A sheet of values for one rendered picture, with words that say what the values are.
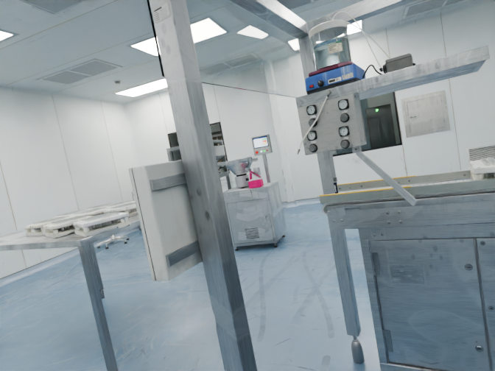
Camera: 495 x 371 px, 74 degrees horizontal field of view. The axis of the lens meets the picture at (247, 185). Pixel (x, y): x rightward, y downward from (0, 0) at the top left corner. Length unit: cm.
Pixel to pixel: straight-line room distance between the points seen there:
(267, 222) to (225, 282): 322
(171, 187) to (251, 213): 329
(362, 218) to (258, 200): 271
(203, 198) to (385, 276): 92
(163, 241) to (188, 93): 34
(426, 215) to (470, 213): 13
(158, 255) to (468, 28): 660
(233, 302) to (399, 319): 87
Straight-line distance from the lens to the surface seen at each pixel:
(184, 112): 79
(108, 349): 211
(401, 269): 145
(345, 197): 135
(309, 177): 668
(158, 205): 74
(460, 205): 132
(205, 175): 77
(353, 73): 135
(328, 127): 131
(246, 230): 412
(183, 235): 80
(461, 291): 147
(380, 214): 134
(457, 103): 676
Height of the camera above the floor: 114
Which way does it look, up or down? 5 degrees down
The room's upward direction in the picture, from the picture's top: 11 degrees counter-clockwise
